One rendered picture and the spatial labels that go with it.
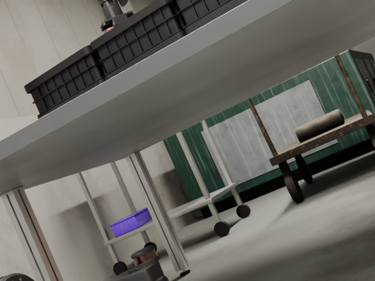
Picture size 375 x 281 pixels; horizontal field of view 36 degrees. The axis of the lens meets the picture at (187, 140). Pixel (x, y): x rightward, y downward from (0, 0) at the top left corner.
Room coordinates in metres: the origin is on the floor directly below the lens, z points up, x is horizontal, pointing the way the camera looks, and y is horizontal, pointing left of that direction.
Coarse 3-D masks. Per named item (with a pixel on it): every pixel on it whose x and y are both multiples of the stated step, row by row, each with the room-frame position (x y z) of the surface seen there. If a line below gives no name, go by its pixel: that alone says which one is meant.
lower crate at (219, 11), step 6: (234, 0) 1.46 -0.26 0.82; (240, 0) 1.45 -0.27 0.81; (246, 0) 1.45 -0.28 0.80; (222, 6) 1.48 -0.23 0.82; (228, 6) 1.47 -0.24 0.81; (234, 6) 1.46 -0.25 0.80; (216, 12) 1.49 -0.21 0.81; (222, 12) 1.48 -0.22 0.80; (204, 18) 1.50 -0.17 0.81; (210, 18) 1.50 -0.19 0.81; (192, 24) 1.52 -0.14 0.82; (198, 24) 1.52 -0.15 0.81; (204, 24) 1.51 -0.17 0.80; (186, 30) 1.54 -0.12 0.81; (192, 30) 1.53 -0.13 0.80
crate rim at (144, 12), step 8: (160, 0) 1.55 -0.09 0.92; (168, 0) 1.55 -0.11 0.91; (144, 8) 1.58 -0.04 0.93; (152, 8) 1.57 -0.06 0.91; (136, 16) 1.59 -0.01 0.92; (144, 16) 1.58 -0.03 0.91; (120, 24) 1.62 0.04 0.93; (128, 24) 1.61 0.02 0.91; (112, 32) 1.64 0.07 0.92; (120, 32) 1.63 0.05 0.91; (96, 40) 1.67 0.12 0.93; (104, 40) 1.65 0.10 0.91; (96, 48) 1.67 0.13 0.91
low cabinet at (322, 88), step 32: (320, 64) 4.64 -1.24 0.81; (352, 64) 4.55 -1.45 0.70; (256, 96) 4.88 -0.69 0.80; (288, 96) 4.77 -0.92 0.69; (320, 96) 4.68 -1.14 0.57; (352, 96) 4.59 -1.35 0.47; (192, 128) 5.14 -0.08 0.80; (224, 128) 5.02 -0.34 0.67; (256, 128) 4.92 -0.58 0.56; (288, 128) 4.82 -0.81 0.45; (224, 160) 5.07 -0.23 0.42; (256, 160) 4.97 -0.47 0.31; (288, 160) 4.86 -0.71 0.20; (320, 160) 4.81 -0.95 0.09; (192, 192) 5.25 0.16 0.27; (256, 192) 5.07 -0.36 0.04
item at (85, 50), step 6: (84, 48) 1.69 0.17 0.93; (90, 48) 1.69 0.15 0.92; (78, 54) 1.70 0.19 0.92; (84, 54) 1.69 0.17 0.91; (66, 60) 1.73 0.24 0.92; (72, 60) 1.72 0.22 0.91; (54, 66) 1.75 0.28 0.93; (60, 66) 1.74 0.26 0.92; (66, 66) 1.73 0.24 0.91; (48, 72) 1.77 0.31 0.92; (54, 72) 1.76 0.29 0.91; (36, 78) 1.79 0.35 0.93; (42, 78) 1.78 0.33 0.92; (48, 78) 1.77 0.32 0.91; (30, 84) 1.81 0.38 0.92; (36, 84) 1.80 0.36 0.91; (30, 90) 1.81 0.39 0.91
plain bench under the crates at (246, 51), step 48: (288, 0) 1.00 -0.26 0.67; (336, 0) 1.18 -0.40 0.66; (192, 48) 1.08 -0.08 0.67; (240, 48) 1.23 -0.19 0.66; (288, 48) 1.58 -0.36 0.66; (336, 48) 2.20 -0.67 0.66; (96, 96) 1.17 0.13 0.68; (144, 96) 1.30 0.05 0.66; (192, 96) 1.69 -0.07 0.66; (240, 96) 2.41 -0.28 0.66; (0, 144) 1.28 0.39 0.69; (48, 144) 1.37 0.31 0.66; (96, 144) 1.81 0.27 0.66; (144, 144) 2.66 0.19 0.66; (0, 192) 1.94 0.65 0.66; (144, 192) 2.87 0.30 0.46
